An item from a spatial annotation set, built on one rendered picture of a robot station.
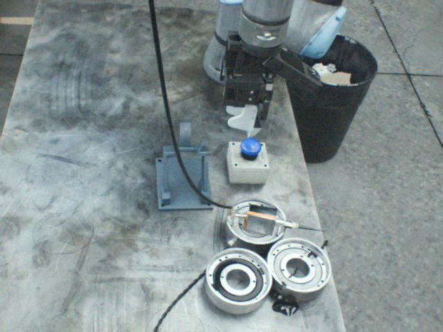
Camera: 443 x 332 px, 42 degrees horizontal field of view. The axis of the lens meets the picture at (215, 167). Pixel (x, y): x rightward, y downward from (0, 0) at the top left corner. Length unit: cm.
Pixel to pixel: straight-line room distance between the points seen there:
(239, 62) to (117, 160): 34
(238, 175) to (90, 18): 63
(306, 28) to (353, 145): 133
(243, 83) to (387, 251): 133
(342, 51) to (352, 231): 70
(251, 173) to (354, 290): 101
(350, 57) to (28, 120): 143
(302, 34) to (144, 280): 59
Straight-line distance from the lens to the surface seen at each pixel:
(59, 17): 151
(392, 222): 224
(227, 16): 125
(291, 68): 93
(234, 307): 90
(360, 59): 229
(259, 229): 98
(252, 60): 93
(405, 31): 334
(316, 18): 120
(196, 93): 128
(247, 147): 106
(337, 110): 212
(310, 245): 99
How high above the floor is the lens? 160
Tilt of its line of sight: 46 degrees down
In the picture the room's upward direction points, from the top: 9 degrees clockwise
